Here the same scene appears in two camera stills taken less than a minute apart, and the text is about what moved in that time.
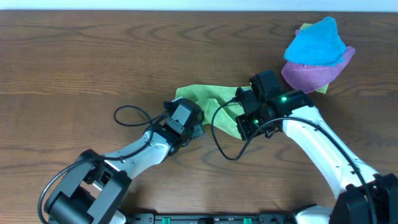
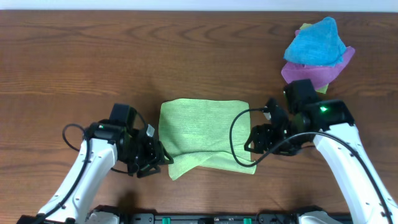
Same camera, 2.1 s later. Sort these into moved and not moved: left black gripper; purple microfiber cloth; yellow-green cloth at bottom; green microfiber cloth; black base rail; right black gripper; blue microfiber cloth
Moved: right black gripper; left black gripper; green microfiber cloth
Not moved: blue microfiber cloth; purple microfiber cloth; yellow-green cloth at bottom; black base rail
